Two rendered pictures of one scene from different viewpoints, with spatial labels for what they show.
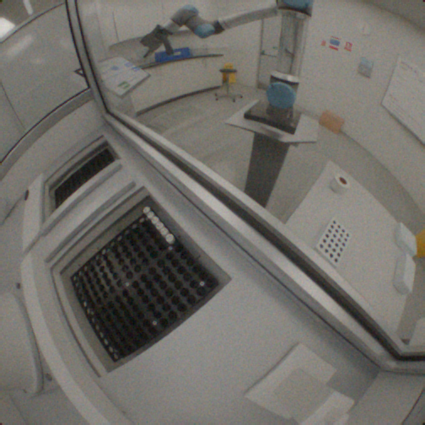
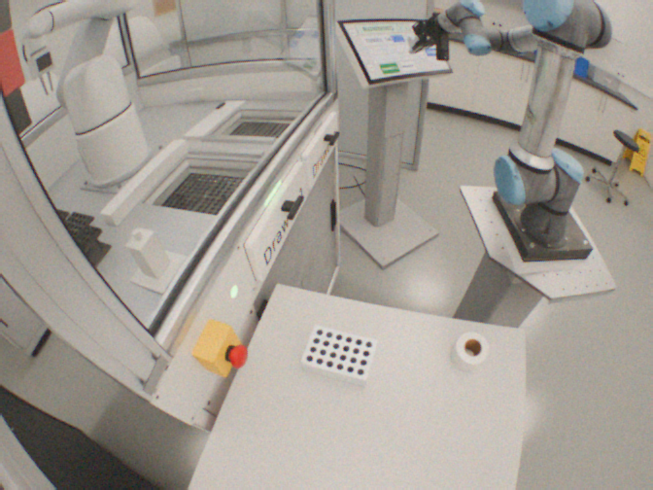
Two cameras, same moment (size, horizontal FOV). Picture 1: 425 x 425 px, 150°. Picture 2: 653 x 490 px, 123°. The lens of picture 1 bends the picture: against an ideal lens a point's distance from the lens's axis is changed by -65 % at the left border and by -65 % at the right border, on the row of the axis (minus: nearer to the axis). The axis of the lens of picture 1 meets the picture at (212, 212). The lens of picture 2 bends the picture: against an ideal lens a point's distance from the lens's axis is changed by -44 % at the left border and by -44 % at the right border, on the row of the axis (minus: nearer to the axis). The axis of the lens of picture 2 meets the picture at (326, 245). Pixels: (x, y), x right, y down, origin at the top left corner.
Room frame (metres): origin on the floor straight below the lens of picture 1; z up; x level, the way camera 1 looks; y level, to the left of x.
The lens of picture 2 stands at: (-0.03, -0.52, 1.34)
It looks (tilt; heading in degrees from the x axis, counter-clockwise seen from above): 47 degrees down; 60
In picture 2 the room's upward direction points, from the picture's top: 4 degrees counter-clockwise
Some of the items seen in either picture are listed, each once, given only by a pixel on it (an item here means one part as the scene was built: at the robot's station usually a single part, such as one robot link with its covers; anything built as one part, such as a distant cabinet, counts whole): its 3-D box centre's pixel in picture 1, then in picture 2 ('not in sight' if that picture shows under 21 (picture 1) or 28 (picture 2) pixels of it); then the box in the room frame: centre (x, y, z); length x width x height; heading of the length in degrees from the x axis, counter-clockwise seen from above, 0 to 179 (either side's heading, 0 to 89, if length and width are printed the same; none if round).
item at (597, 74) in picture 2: not in sight; (602, 77); (4.19, 0.13, 0.99); 0.40 x 0.31 x 0.17; 126
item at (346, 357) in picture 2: not in sight; (339, 355); (0.10, -0.32, 0.78); 0.12 x 0.08 x 0.04; 129
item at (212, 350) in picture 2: not in sight; (219, 349); (-0.09, -0.24, 0.88); 0.07 x 0.05 x 0.07; 41
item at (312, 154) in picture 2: not in sight; (322, 146); (0.39, 0.19, 0.87); 0.29 x 0.02 x 0.11; 41
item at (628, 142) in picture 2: not in sight; (615, 163); (3.32, -0.41, 0.31); 0.59 x 0.56 x 0.62; 36
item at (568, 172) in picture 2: not in sight; (559, 177); (0.76, -0.37, 0.96); 0.13 x 0.12 x 0.14; 152
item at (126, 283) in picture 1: (136, 286); not in sight; (0.02, 0.14, 0.87); 0.22 x 0.18 x 0.06; 131
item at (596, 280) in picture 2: not in sight; (535, 247); (0.79, -0.39, 0.70); 0.45 x 0.44 x 0.12; 146
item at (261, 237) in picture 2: not in sight; (281, 216); (0.15, -0.01, 0.87); 0.29 x 0.02 x 0.11; 41
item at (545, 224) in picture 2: not in sight; (547, 212); (0.77, -0.38, 0.85); 0.15 x 0.15 x 0.10
